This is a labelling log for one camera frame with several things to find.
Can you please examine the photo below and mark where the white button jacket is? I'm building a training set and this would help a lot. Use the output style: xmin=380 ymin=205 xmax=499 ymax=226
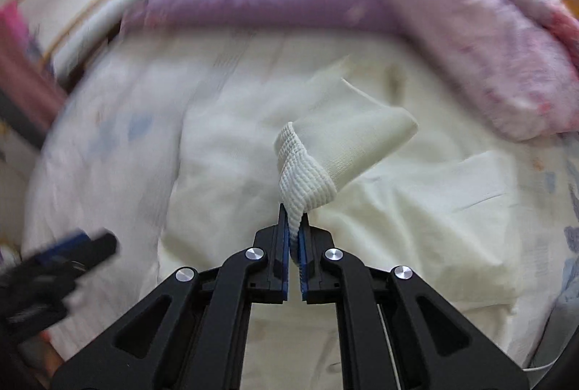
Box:
xmin=155 ymin=54 xmax=521 ymax=390

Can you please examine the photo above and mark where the floral bed sheet mattress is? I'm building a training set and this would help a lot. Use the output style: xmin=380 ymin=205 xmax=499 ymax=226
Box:
xmin=25 ymin=30 xmax=578 ymax=366

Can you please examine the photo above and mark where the pink towel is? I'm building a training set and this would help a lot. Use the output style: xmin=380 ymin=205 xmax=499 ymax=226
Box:
xmin=1 ymin=0 xmax=67 ymax=134

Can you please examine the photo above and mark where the purple floral quilt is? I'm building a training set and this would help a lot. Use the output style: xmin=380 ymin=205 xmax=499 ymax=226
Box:
xmin=122 ymin=0 xmax=578 ymax=141

